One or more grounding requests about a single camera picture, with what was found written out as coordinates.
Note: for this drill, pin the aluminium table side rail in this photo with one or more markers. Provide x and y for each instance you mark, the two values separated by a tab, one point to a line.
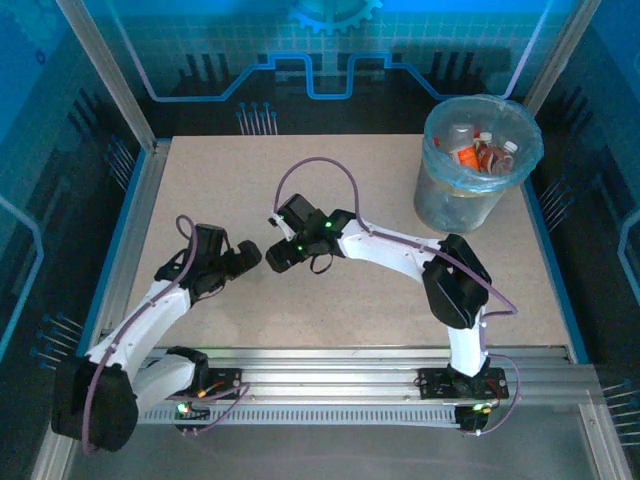
137	225

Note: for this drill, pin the translucent grey plastic bin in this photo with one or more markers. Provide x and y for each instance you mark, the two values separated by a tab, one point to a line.
450	210

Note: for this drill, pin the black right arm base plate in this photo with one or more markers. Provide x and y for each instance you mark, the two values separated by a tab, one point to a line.
435	385

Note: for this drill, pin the black control box with lights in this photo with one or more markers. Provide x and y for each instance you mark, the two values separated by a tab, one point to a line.
472	420
190	427

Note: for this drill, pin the blue table edge trim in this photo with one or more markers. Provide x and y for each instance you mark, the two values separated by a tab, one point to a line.
114	250
549	250

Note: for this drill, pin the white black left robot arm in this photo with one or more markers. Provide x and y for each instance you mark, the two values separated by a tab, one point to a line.
140	325

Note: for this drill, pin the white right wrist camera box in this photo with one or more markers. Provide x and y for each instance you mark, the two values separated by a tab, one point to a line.
284	230

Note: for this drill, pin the blue plastic bin liner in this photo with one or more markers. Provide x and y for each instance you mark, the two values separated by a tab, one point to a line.
530	145

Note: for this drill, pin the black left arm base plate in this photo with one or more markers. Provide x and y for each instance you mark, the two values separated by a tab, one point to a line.
227	380

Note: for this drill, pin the aluminium lower frame bar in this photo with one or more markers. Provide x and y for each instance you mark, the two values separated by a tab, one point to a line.
52	465
605	440

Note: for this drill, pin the aluminium frame post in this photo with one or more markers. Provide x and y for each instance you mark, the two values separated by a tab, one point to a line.
567	45
110	75

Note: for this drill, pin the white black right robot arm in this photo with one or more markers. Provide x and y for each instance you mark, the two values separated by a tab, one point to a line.
385	250

